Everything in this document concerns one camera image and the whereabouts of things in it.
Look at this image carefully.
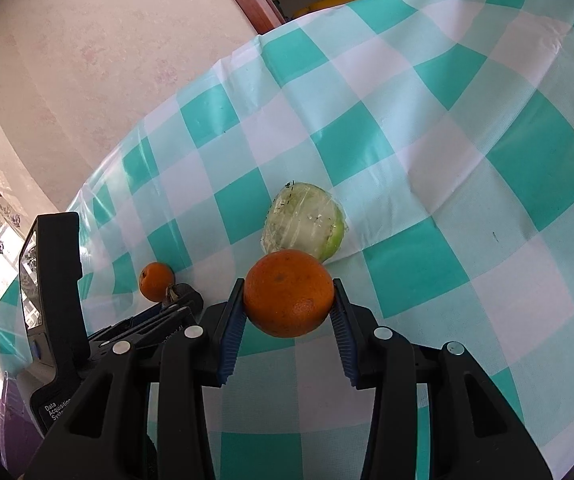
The wrapped green apple half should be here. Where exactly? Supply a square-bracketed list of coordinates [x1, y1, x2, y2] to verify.
[261, 181, 345, 262]

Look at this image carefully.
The large orange tangerine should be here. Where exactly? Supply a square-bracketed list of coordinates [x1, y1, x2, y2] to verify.
[244, 249, 335, 338]

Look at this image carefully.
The dark purple mangosteen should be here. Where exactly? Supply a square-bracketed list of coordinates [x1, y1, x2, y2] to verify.
[162, 283, 203, 311]

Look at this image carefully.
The small orange tangerine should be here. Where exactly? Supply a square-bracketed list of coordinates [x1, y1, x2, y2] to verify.
[138, 262, 175, 304]

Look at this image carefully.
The teal checkered tablecloth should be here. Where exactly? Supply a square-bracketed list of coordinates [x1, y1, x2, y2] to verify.
[71, 0, 574, 478]

